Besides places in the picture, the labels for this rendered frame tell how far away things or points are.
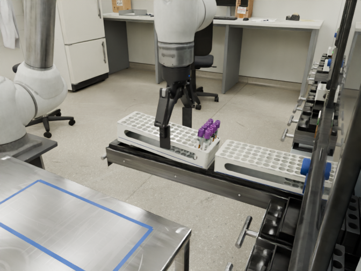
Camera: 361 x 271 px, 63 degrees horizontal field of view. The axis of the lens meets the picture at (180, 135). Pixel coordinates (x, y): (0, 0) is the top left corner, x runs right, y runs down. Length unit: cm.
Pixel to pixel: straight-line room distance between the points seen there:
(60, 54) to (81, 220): 357
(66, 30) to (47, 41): 277
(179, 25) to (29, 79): 71
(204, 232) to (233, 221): 20
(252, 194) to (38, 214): 49
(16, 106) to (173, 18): 70
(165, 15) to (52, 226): 51
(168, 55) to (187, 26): 8
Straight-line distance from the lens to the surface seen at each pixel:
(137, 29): 511
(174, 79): 75
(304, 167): 53
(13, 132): 119
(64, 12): 397
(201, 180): 79
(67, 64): 409
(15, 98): 119
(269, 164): 75
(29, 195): 77
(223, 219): 185
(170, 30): 71
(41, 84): 124
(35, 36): 120
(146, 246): 59
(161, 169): 84
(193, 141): 81
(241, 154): 78
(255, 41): 433
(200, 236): 174
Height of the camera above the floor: 125
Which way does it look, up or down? 27 degrees down
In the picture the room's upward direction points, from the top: straight up
